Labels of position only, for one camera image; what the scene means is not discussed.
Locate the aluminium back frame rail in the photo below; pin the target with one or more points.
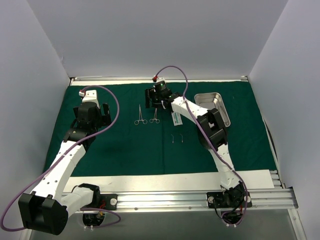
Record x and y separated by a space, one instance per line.
147 78

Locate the aluminium frame rail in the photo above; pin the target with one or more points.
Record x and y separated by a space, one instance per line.
147 78
170 201

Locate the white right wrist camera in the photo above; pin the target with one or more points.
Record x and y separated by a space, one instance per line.
156 79

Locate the aluminium front frame rail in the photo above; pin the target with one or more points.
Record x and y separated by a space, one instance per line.
170 201

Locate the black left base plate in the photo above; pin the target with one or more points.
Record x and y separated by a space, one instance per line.
108 201

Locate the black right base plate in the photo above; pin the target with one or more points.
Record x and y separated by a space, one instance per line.
226 199

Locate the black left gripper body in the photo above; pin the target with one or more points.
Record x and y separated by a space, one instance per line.
106 113

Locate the white gauze packet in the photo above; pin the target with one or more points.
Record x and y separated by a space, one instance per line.
176 118

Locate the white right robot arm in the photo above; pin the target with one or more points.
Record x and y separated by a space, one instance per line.
212 132

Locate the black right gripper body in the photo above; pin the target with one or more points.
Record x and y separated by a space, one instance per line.
149 95

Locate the stainless steel instrument tray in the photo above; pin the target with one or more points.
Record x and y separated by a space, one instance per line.
213 100

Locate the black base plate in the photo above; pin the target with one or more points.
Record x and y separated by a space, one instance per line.
108 201
226 199

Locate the dark green surgical cloth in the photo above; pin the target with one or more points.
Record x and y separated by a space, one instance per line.
127 149

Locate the steel surgical scissors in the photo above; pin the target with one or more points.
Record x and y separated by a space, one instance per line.
140 118

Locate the steel surgical forceps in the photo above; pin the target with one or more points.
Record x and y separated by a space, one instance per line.
155 118

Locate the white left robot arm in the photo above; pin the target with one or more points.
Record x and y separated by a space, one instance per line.
45 209

